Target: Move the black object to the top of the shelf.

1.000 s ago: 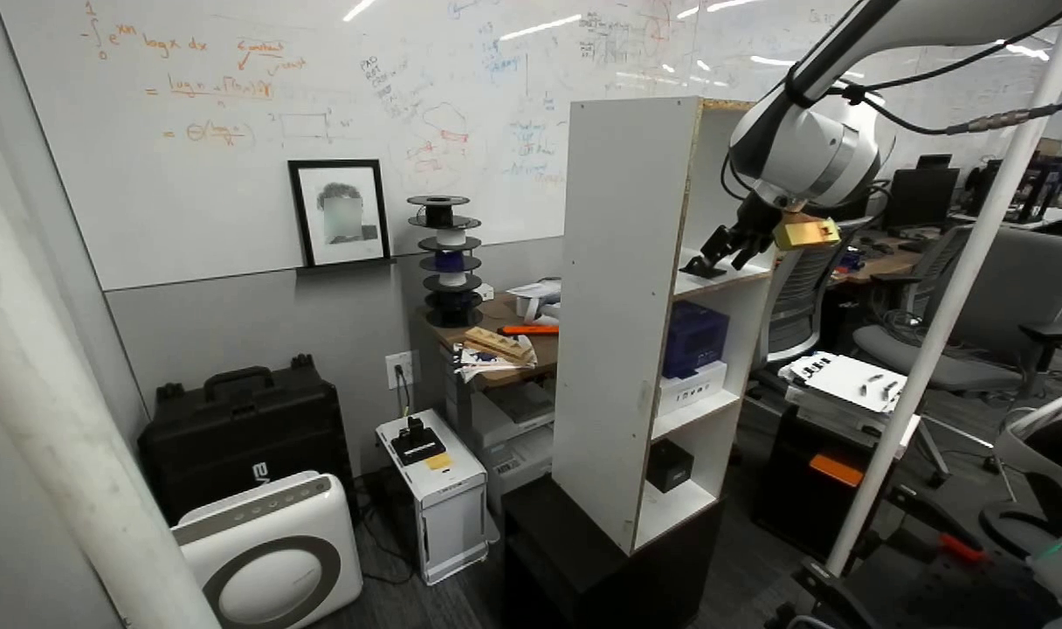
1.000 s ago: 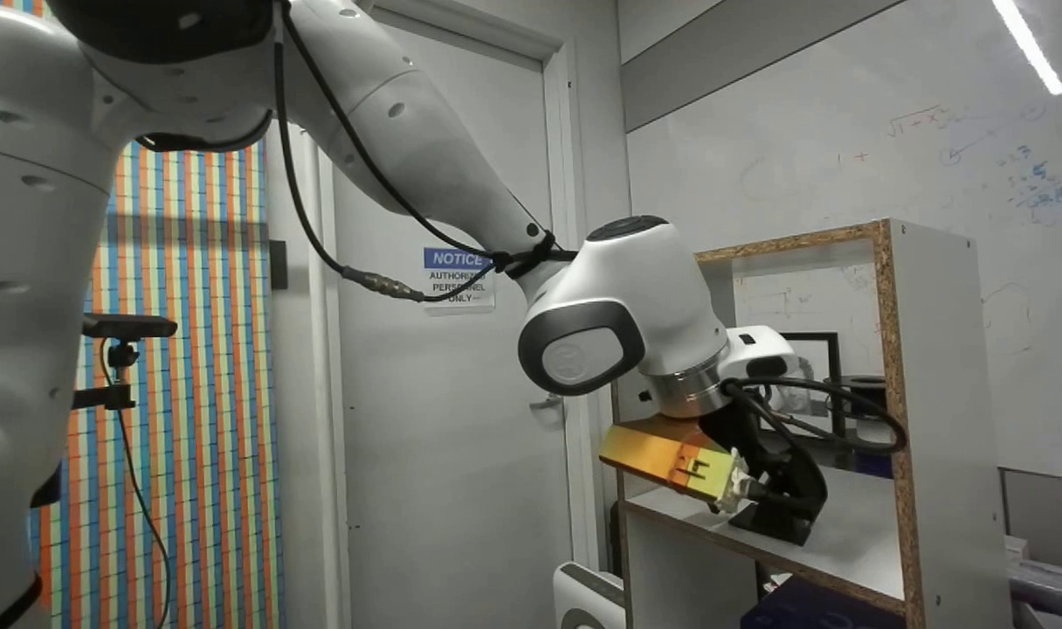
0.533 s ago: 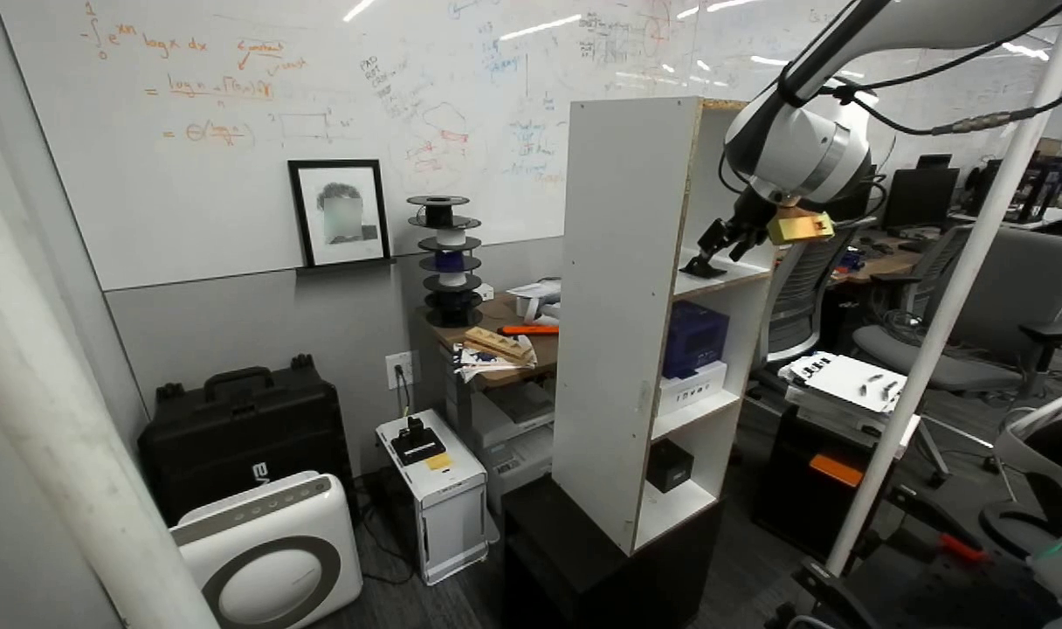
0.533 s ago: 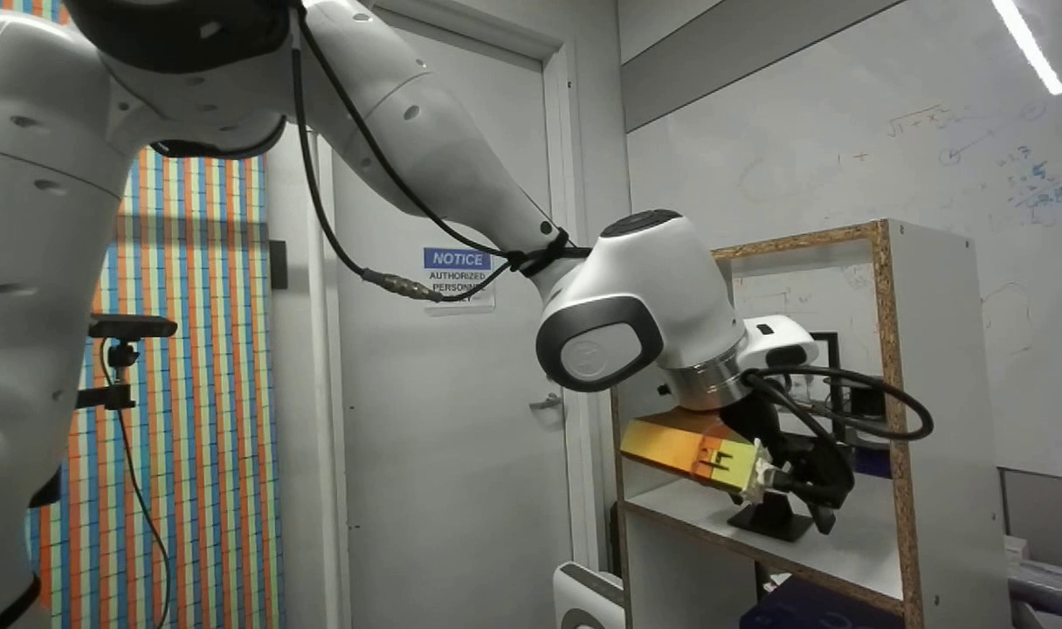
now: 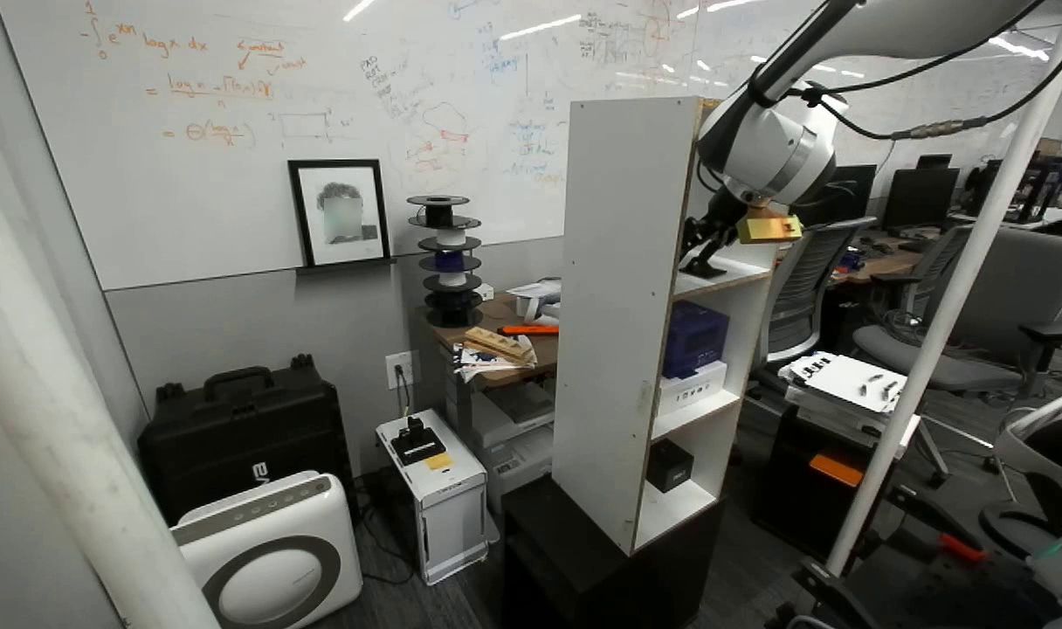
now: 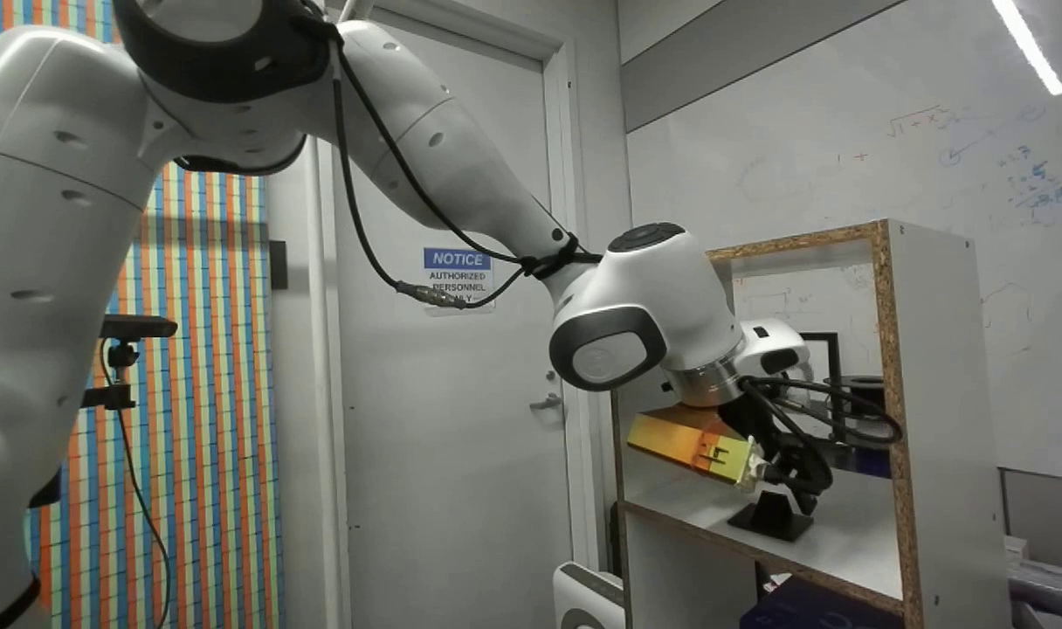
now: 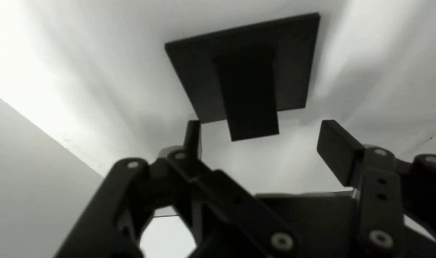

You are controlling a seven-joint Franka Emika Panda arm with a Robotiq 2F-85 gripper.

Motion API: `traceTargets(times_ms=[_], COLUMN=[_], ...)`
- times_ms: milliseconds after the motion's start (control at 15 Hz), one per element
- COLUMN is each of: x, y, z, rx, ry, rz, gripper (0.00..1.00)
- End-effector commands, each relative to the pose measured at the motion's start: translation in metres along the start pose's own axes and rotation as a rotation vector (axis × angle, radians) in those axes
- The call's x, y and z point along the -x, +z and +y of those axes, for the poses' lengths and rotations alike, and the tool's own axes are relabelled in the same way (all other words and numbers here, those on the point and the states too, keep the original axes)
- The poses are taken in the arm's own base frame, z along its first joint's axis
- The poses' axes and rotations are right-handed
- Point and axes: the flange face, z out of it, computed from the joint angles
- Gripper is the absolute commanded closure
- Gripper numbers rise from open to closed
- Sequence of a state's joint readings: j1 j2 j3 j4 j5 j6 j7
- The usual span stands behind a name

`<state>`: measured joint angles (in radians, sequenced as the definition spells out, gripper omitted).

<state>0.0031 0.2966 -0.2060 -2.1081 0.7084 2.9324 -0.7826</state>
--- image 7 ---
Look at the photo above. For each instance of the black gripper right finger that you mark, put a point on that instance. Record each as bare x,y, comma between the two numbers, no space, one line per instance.
340,148

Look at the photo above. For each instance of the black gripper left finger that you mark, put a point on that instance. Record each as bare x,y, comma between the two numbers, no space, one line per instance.
191,138

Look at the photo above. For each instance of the black object with stand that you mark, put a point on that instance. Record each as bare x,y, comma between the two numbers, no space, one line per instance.
204,72

